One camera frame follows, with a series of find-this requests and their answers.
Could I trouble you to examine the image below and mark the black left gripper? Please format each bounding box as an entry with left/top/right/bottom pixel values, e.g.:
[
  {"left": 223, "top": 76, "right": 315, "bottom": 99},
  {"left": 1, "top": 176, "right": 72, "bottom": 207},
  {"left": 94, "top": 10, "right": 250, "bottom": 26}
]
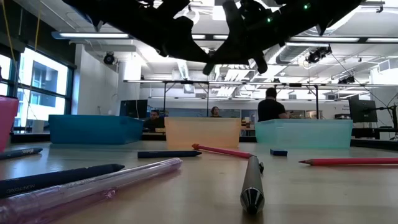
[{"left": 136, "top": 0, "right": 210, "bottom": 63}]

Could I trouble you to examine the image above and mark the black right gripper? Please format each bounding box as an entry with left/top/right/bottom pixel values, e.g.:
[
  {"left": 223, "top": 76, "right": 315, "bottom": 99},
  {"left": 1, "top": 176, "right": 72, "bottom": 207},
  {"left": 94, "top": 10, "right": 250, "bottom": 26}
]
[{"left": 203, "top": 0, "right": 290, "bottom": 75}]

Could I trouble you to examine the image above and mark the pink pencil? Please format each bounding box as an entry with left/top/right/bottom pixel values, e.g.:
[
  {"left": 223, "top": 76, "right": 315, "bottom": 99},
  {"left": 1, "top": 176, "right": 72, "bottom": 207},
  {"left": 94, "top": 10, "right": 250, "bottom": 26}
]
[
  {"left": 298, "top": 157, "right": 398, "bottom": 167},
  {"left": 191, "top": 142, "right": 254, "bottom": 159}
]

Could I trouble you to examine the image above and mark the dark navy marker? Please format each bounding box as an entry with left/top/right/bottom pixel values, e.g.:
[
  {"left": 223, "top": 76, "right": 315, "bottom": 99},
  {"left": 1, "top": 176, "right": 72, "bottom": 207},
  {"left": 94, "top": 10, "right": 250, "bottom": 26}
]
[{"left": 0, "top": 164, "right": 126, "bottom": 200}]

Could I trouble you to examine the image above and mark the blue-grey pen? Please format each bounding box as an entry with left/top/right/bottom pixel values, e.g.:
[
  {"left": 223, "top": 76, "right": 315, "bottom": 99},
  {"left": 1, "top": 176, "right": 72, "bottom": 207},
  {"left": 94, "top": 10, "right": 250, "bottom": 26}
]
[{"left": 0, "top": 147, "right": 44, "bottom": 161}]

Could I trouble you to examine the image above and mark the black ceiling spotlight cluster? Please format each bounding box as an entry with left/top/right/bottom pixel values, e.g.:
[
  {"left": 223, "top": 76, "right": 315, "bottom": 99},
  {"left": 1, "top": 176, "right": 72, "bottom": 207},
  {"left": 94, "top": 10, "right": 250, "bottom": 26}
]
[{"left": 306, "top": 45, "right": 333, "bottom": 65}]

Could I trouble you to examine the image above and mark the black computer monitor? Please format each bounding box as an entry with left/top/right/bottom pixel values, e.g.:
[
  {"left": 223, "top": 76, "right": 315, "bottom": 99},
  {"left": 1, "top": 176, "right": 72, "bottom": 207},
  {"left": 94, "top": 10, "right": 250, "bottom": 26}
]
[
  {"left": 348, "top": 98, "right": 379, "bottom": 123},
  {"left": 119, "top": 99, "right": 149, "bottom": 119}
]

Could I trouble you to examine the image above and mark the orange translucent plastic bin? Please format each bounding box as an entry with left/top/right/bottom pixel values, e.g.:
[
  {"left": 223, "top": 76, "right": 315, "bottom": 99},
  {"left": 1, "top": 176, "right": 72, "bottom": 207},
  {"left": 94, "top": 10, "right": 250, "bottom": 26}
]
[{"left": 164, "top": 116, "right": 243, "bottom": 149}]

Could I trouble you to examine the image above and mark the long ceiling light strip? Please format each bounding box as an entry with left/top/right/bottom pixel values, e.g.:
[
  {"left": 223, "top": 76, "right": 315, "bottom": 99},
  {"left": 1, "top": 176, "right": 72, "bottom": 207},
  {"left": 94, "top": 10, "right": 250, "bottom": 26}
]
[{"left": 51, "top": 30, "right": 398, "bottom": 44}]

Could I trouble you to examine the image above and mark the teal translucent plastic bin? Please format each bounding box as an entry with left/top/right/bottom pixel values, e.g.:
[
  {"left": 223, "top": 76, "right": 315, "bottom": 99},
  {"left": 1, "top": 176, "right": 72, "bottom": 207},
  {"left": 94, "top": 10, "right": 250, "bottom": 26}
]
[{"left": 254, "top": 119, "right": 354, "bottom": 150}]

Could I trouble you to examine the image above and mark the small black ceiling spotlight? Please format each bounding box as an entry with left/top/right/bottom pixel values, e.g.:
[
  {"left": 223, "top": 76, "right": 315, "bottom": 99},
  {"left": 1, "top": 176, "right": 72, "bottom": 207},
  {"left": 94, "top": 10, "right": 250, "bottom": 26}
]
[{"left": 338, "top": 75, "right": 357, "bottom": 85}]

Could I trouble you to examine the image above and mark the blue plastic bin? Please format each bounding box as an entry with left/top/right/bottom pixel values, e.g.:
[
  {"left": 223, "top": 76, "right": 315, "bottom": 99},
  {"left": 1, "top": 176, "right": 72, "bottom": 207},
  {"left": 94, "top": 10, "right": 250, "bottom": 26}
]
[{"left": 49, "top": 114, "right": 144, "bottom": 144}]

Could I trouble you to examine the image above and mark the black silver-tipped click pen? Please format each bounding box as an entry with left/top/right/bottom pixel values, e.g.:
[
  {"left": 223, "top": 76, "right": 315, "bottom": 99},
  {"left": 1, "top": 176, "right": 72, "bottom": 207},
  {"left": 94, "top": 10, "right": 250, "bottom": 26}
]
[{"left": 239, "top": 155, "right": 266, "bottom": 215}]

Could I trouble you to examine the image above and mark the large window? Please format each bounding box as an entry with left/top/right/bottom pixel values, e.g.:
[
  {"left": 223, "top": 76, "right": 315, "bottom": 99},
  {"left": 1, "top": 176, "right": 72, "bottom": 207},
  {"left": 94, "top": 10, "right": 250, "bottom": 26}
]
[{"left": 0, "top": 46, "right": 75, "bottom": 134}]

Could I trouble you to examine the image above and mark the pink translucent pen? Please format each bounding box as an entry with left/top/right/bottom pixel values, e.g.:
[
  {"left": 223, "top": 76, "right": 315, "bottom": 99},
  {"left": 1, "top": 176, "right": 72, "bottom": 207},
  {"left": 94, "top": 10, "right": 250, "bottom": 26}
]
[{"left": 0, "top": 157, "right": 183, "bottom": 224}]

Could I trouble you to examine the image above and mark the pink-red plastic bin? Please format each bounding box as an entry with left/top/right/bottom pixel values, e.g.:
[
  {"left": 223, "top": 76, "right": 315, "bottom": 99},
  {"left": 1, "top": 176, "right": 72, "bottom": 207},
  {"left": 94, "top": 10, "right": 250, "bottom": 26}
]
[{"left": 0, "top": 95, "right": 20, "bottom": 153}]

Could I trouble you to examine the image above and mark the black metal gantry frame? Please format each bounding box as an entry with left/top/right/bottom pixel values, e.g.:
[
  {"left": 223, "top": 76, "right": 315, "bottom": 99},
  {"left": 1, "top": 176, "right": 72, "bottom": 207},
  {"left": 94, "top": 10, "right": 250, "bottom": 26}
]
[
  {"left": 273, "top": 82, "right": 320, "bottom": 120},
  {"left": 163, "top": 80, "right": 211, "bottom": 118}
]

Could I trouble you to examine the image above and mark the black aluminium table frame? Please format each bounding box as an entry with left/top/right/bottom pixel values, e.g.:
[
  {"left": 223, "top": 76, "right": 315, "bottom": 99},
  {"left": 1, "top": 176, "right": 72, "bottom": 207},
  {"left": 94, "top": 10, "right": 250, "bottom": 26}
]
[{"left": 11, "top": 132, "right": 398, "bottom": 151}]

